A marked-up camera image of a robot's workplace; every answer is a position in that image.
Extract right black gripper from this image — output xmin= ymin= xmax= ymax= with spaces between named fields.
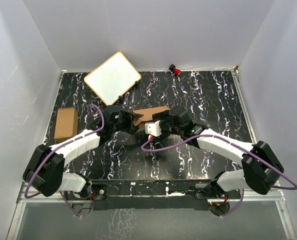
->
xmin=153 ymin=110 xmax=184 ymax=142

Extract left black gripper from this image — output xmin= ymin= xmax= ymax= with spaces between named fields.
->
xmin=110 ymin=110 xmax=143 ymax=134

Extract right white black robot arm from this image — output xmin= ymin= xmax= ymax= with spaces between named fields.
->
xmin=145 ymin=106 xmax=284 ymax=199

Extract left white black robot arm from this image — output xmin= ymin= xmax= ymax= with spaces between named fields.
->
xmin=22 ymin=105 xmax=142 ymax=200

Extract folded brown cardboard box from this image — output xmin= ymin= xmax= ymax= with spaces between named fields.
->
xmin=54 ymin=107 xmax=78 ymax=143

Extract red and black knob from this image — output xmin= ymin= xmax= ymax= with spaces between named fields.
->
xmin=169 ymin=64 xmax=182 ymax=77

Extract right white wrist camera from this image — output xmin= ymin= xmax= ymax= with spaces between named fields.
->
xmin=144 ymin=120 xmax=162 ymax=137

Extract white board with wooden frame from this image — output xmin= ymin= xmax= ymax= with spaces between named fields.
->
xmin=84 ymin=51 xmax=142 ymax=106

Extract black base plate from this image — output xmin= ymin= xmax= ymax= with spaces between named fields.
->
xmin=64 ymin=180 xmax=241 ymax=211

